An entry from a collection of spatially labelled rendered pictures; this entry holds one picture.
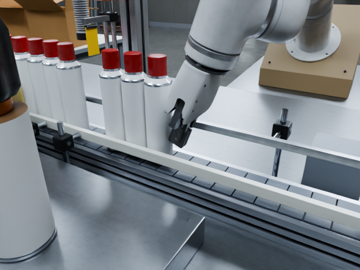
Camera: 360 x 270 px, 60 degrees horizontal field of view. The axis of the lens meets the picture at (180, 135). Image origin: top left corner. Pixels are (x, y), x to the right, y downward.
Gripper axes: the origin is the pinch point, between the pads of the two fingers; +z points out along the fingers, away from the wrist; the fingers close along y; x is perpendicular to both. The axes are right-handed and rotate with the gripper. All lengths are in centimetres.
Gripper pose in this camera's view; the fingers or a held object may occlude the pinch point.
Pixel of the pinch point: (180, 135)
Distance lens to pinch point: 58.0
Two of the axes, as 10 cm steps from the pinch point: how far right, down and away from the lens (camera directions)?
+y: -5.1, 3.8, -7.7
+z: -2.9, 7.7, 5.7
